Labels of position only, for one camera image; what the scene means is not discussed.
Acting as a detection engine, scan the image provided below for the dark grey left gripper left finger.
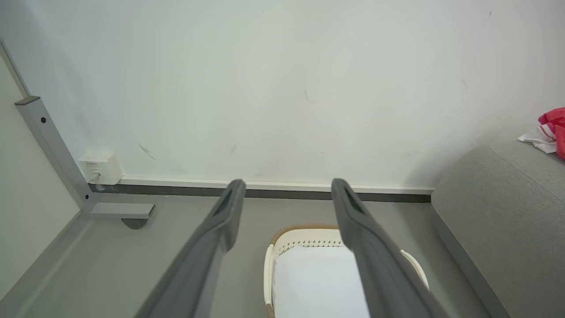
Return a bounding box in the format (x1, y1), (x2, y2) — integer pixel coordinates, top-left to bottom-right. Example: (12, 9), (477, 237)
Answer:
(136, 179), (247, 318)

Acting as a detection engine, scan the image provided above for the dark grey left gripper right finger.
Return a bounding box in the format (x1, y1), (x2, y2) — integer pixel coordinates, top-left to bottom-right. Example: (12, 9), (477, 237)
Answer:
(331, 178), (450, 318)

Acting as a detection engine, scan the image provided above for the red basketball jersey white trim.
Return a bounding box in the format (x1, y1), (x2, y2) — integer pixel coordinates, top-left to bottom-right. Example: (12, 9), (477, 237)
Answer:
(517, 107), (565, 160)

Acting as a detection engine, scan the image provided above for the cream laundry basket brown rim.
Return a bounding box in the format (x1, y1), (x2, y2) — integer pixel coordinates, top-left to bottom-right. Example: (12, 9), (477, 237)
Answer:
(264, 224), (430, 318)

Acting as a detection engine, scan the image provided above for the white garment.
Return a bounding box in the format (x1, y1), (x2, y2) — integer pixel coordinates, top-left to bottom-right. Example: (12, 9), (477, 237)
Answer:
(272, 245), (371, 318)

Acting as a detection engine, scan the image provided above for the white and black baseboard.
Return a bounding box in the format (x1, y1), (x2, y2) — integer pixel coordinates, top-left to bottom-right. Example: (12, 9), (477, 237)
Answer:
(88, 176), (436, 204)

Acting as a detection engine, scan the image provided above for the grey fabric sofa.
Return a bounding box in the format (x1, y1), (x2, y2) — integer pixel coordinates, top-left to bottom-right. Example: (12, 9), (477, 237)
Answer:
(431, 140), (565, 318)

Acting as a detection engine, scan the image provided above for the white partition panel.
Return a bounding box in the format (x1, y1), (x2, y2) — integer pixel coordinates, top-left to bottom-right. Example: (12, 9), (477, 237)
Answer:
(0, 55), (83, 301)

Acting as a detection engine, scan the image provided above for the white wall socket box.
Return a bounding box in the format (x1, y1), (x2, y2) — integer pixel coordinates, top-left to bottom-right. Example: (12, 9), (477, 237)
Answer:
(78, 152), (124, 186)

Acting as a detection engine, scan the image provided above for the grey metal frame foot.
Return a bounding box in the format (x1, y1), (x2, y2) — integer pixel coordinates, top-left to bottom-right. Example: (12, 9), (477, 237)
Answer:
(0, 38), (156, 318)

